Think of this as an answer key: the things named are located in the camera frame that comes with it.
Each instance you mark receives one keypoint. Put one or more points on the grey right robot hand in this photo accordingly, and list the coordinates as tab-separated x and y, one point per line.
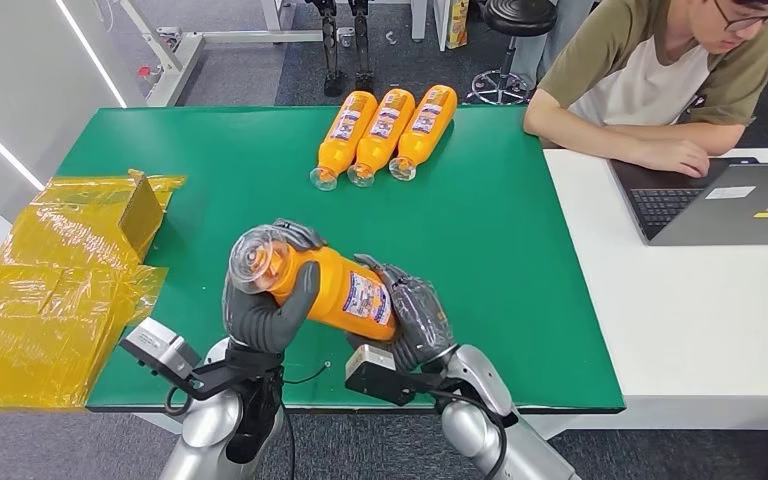
420	318

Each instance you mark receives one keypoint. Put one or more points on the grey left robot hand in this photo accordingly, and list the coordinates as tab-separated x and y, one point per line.
261	324

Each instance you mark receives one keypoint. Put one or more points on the orange juice bottle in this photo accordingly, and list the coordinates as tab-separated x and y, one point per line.
341	291
344	136
382	132
424	126

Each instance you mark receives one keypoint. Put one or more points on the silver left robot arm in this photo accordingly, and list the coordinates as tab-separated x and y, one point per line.
208	424

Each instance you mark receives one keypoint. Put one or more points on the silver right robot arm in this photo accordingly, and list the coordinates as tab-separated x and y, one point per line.
483	430

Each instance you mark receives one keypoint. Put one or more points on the yellow film-wrapped cardboard box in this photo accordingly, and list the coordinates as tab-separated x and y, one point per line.
46	291

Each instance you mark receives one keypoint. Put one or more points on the black robot leg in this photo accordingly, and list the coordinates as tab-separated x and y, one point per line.
331	46
362	46

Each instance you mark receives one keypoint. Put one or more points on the yellow snack package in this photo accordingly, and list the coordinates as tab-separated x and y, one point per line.
457	25

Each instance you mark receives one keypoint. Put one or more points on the black round stool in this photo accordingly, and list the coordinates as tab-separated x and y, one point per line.
520	16

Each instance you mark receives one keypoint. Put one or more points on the grey laptop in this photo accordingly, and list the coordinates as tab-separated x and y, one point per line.
722	212

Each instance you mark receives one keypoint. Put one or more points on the person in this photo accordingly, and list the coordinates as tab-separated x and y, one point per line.
629	73

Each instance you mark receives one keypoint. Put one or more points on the person's glasses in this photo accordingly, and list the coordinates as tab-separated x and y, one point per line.
748	18

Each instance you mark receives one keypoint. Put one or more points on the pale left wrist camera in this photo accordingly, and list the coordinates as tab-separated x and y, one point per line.
159	344

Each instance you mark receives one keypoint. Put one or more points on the white metal frame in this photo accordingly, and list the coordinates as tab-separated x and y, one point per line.
178	56

